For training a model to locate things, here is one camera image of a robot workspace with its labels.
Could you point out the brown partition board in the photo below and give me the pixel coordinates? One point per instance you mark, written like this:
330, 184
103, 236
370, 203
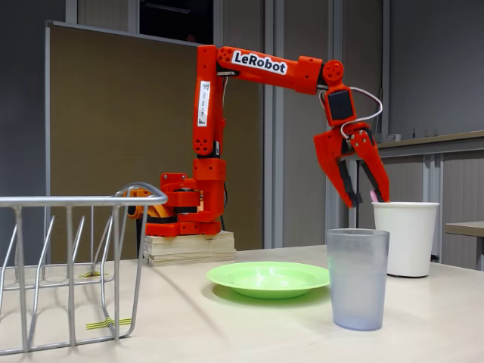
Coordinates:
106, 132

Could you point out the orange clamp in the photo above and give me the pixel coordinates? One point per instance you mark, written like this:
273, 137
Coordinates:
160, 211

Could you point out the grey leaning rod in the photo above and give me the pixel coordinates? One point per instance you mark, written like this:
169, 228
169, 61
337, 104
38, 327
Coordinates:
379, 98

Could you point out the wooden block base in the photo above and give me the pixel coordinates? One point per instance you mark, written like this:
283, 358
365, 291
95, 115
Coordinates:
189, 249

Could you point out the dark window pane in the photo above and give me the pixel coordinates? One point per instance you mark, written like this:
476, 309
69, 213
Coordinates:
170, 22

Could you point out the yellow black tape marker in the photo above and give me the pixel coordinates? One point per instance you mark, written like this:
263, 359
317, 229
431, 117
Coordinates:
94, 325
87, 275

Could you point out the grey side table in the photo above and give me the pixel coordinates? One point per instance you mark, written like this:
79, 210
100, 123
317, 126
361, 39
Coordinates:
465, 228

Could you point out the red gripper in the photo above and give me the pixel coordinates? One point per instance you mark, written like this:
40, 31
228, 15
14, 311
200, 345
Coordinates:
330, 148

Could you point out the pink plastic fork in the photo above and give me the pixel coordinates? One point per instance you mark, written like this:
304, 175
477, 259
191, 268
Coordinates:
373, 196

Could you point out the red robot arm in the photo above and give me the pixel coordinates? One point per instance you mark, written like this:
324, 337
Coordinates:
261, 72

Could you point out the small white object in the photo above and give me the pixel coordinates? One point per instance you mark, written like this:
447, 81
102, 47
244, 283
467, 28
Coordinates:
394, 137

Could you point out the white paper cup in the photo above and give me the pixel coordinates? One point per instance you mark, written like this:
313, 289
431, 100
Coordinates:
412, 242

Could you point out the green plastic plate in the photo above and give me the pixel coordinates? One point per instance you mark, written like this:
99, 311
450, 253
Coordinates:
264, 283

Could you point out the grey cabinet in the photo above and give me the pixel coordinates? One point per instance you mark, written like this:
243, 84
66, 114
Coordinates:
408, 177

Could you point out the grey translucent plastic cup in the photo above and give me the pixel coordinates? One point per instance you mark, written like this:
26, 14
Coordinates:
357, 283

